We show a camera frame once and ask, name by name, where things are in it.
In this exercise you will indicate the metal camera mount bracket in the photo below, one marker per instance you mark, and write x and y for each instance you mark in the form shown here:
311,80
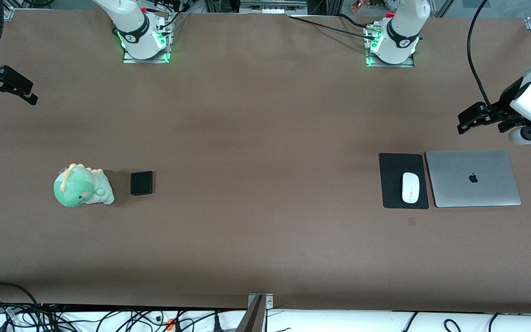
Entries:
268,300

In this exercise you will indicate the silver closed laptop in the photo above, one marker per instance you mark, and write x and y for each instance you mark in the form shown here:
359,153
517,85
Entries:
473,189

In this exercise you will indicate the dark camera mount pole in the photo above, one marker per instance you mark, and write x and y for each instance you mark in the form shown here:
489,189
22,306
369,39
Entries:
251,318

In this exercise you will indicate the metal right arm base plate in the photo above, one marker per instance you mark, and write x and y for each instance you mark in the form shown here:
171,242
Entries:
145,60

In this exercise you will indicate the green dinosaur plush toy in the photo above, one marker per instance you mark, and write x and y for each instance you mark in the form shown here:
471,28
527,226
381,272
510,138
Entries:
79,186

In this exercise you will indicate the black mouse pad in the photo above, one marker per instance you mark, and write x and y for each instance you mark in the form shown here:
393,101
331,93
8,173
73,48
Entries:
390,180

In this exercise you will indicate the silver aluminium frame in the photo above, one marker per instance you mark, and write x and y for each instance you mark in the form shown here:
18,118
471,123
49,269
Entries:
272,5

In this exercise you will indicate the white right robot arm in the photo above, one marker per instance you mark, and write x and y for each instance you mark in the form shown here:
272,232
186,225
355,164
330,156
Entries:
132,23

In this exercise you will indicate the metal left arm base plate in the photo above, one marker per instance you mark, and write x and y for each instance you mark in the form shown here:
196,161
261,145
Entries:
390,65

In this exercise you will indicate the small black square box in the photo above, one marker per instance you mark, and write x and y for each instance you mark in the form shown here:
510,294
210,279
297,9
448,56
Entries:
141,183

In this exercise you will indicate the white computer mouse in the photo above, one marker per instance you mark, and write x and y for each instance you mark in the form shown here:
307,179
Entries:
410,189

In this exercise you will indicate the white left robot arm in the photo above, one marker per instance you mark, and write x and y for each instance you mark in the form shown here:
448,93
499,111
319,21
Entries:
404,27

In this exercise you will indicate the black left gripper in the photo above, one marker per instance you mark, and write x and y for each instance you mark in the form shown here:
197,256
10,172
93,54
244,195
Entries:
506,102

